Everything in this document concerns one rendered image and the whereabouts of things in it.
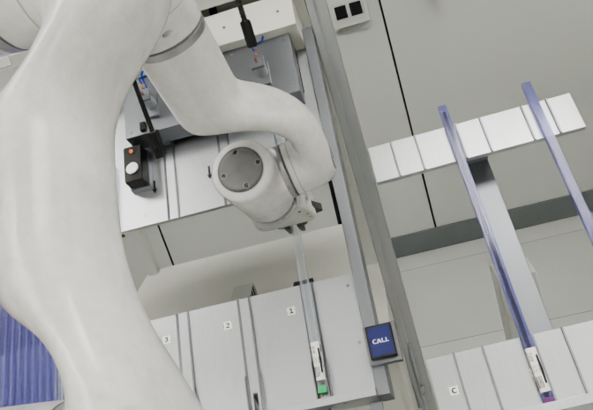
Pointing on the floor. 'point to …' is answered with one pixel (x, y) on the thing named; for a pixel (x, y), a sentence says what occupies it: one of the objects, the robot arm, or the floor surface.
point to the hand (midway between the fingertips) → (293, 221)
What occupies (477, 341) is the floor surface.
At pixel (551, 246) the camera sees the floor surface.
